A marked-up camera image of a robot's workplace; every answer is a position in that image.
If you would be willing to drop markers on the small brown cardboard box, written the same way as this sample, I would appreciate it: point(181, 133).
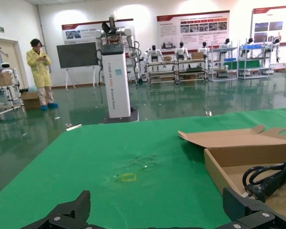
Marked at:
point(1, 80)
point(197, 55)
point(29, 100)
point(167, 58)

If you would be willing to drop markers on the white wall pipe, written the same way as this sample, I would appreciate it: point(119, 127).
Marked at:
point(40, 23)

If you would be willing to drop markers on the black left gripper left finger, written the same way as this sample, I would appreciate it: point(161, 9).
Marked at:
point(71, 212)

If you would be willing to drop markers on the white workbench rack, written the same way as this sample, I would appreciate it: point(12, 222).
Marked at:
point(252, 51)
point(160, 64)
point(222, 48)
point(191, 60)

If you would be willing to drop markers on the person in yellow coat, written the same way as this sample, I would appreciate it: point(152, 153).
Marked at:
point(39, 69)

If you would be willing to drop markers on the blue plastic bin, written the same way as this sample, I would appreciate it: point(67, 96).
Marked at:
point(252, 47)
point(230, 59)

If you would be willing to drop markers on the white pipe frame rack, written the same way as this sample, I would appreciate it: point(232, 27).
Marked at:
point(7, 108)

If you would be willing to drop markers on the white humanoid robot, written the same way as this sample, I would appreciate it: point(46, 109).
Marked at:
point(225, 45)
point(276, 41)
point(154, 53)
point(181, 51)
point(203, 50)
point(250, 40)

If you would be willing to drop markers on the white flat strip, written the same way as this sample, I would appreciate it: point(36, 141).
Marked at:
point(74, 127)

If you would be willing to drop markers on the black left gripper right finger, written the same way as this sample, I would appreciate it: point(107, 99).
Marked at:
point(248, 210)

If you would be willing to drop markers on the white door frame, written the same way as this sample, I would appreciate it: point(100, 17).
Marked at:
point(4, 39)

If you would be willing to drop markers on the black display board on stand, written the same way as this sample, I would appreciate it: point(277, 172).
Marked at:
point(76, 55)

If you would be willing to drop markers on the green table cloth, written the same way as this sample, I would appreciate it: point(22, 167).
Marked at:
point(97, 155)

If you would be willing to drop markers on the green rack panel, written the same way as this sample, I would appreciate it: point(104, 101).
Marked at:
point(249, 64)

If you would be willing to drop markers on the pale blue bag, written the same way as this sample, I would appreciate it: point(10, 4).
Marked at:
point(33, 88)

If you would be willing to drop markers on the red-white wall poster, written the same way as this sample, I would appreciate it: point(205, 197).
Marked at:
point(85, 28)
point(193, 28)
point(271, 23)

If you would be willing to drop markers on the small white round-headed robot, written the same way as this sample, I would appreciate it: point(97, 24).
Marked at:
point(6, 69)

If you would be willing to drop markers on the open brown cardboard box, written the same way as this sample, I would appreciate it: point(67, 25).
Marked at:
point(240, 155)

